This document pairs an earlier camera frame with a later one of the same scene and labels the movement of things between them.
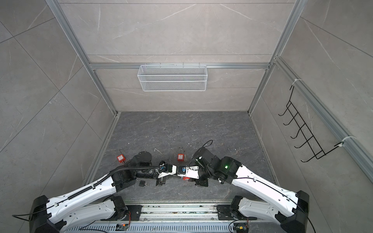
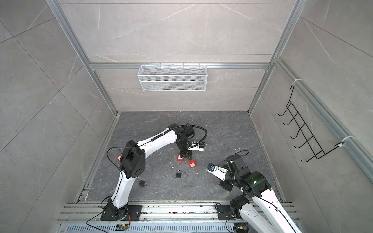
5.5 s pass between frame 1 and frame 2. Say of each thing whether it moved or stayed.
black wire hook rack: stayed
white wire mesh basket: stayed
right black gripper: moved
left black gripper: moved
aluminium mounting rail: stayed
